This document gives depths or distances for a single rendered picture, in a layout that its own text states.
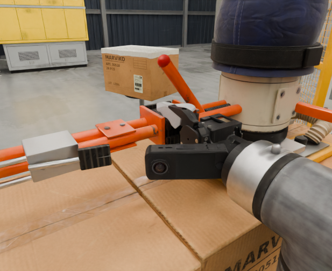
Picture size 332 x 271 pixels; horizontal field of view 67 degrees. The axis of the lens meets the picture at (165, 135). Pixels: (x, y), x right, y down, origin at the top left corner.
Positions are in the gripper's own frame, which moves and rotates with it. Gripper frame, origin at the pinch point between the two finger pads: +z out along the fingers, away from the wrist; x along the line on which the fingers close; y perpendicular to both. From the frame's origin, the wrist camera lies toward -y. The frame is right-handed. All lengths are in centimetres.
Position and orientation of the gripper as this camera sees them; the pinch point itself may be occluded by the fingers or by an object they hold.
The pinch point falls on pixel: (157, 125)
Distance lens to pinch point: 47.8
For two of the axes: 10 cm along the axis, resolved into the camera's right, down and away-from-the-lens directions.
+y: 8.5, -2.2, 4.8
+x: 0.0, -9.1, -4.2
